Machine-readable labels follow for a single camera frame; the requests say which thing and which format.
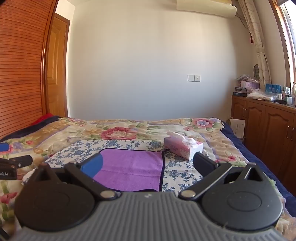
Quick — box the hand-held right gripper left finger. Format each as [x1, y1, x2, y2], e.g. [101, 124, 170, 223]
[30, 153, 121, 201]

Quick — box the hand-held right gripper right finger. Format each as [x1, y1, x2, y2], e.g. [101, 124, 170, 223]
[178, 152, 268, 200]

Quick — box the purple towel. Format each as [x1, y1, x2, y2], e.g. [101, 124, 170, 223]
[92, 149, 165, 192]

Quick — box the blue floral white cloth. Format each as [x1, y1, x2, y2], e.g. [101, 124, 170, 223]
[22, 139, 223, 197]

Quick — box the pink tissue box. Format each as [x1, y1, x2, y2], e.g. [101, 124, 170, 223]
[164, 130, 204, 161]

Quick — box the floral bedspread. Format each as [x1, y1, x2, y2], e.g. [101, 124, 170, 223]
[0, 116, 296, 241]

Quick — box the red cloth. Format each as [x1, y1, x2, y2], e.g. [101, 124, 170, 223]
[31, 113, 54, 126]

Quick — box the white paper bag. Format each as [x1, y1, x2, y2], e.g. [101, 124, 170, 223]
[228, 118, 246, 135]

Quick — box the wooden cabinet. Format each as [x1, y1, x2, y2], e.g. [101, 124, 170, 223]
[231, 95, 296, 193]

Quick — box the wooden louvred wardrobe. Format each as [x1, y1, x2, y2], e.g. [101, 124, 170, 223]
[0, 0, 60, 139]

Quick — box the stack of books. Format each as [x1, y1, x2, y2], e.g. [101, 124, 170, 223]
[233, 86, 248, 97]

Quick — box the clear plastic bag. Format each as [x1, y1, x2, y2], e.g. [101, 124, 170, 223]
[246, 89, 276, 101]

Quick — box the pink tissue pack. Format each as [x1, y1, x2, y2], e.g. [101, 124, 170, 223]
[240, 81, 260, 90]

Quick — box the wooden door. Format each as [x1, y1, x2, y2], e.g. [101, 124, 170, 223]
[46, 13, 71, 118]

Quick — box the blue box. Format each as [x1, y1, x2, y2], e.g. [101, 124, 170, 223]
[265, 83, 282, 94]

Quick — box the patterned beige curtain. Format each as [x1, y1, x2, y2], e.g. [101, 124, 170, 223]
[238, 0, 272, 90]

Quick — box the white air conditioner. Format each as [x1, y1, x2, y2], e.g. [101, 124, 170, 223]
[176, 0, 237, 17]

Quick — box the wooden window frame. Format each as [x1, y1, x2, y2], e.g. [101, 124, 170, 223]
[269, 0, 296, 90]

